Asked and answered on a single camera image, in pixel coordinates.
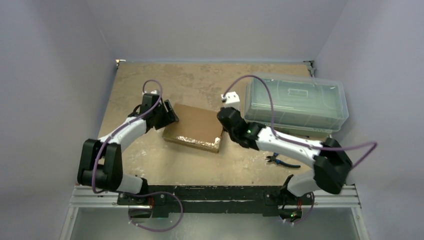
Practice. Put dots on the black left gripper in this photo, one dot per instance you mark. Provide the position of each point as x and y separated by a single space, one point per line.
170 117

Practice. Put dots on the brown cardboard express box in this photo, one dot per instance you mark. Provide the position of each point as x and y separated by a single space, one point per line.
197 128

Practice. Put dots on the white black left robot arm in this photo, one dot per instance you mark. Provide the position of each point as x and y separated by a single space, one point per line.
101 161

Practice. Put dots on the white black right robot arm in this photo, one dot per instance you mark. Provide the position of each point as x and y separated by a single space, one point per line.
329 165

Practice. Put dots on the clear plastic storage bin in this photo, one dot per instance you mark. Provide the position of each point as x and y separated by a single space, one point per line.
296 104

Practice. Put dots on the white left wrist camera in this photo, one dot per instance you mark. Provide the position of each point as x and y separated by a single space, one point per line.
153 92

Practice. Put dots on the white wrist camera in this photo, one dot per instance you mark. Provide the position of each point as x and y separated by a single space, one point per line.
153 92
231 100

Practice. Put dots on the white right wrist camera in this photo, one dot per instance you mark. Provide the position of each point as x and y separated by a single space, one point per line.
231 100

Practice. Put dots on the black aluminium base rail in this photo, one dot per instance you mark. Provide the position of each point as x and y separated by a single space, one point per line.
268 201

